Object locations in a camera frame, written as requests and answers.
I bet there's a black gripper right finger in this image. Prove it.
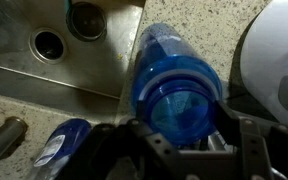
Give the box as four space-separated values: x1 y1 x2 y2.
217 101 288 180

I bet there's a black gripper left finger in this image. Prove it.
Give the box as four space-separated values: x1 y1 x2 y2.
92 99 189 180

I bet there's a blue transparent water bottle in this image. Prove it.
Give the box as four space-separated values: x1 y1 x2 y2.
130 22 224 147

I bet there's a blue tethered bottle cap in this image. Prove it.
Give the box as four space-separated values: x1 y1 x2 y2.
33 118 93 180

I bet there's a stainless steel sink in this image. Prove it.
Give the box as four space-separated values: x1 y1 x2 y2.
0 0 146 118

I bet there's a sink drain hole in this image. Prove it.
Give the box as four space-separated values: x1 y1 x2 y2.
29 27 68 65

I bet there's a round dark metal strainer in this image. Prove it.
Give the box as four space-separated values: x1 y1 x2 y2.
65 1 108 43

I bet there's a steel kitchen faucet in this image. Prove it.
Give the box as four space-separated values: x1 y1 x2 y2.
0 115 29 171

